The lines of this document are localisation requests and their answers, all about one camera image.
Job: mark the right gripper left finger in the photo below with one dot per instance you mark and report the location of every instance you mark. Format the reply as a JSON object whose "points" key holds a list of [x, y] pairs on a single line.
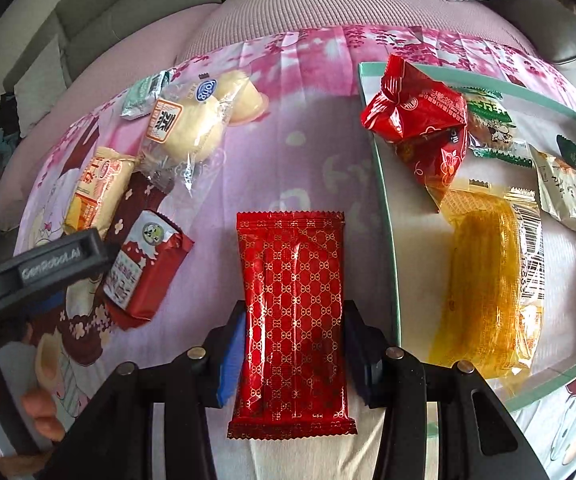
{"points": [[225, 347]]}

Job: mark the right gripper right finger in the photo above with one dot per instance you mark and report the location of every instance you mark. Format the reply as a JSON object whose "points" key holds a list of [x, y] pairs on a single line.
{"points": [[364, 349]]}

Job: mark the red patterned wafer packet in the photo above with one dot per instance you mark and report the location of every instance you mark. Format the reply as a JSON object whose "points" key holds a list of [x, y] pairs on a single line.
{"points": [[292, 383]]}

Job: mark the dark red cake packet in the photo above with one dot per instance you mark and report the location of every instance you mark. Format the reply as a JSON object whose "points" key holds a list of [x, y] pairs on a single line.
{"points": [[149, 251]]}

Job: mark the yellow cake packet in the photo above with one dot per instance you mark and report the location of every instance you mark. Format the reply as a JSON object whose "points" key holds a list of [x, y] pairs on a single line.
{"points": [[493, 309]]}

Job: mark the orange swiss roll packet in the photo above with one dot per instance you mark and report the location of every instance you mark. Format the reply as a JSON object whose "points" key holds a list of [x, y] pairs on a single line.
{"points": [[98, 191]]}

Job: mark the clear bag yellow bun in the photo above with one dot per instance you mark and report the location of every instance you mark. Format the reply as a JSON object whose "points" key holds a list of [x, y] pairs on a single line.
{"points": [[186, 127]]}

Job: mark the red snack bag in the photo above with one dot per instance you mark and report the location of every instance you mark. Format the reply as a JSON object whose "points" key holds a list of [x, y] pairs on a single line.
{"points": [[424, 121]]}

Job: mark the white green snack packet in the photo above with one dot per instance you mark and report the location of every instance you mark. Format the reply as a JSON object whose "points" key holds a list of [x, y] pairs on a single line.
{"points": [[556, 187]]}

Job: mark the green rice cracker packet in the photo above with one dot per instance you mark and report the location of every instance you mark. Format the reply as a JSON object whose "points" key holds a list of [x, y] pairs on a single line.
{"points": [[492, 131]]}

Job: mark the person's left hand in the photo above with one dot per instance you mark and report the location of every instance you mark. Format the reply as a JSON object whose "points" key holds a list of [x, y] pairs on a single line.
{"points": [[39, 405]]}

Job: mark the pink floral cartoon tablecloth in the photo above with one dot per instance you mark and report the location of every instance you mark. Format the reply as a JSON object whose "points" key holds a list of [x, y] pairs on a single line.
{"points": [[306, 152]]}

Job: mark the teal rimmed white tray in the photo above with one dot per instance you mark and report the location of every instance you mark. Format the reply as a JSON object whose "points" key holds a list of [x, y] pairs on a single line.
{"points": [[419, 242]]}

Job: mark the dark clothes pile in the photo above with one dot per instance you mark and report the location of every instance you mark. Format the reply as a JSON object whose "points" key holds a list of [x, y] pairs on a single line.
{"points": [[10, 133]]}

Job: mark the small green white packet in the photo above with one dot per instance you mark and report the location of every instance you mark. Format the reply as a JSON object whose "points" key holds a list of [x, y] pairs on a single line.
{"points": [[141, 96]]}

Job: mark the pink sofa seat cover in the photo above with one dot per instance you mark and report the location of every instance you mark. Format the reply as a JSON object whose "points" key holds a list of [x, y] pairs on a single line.
{"points": [[149, 50]]}

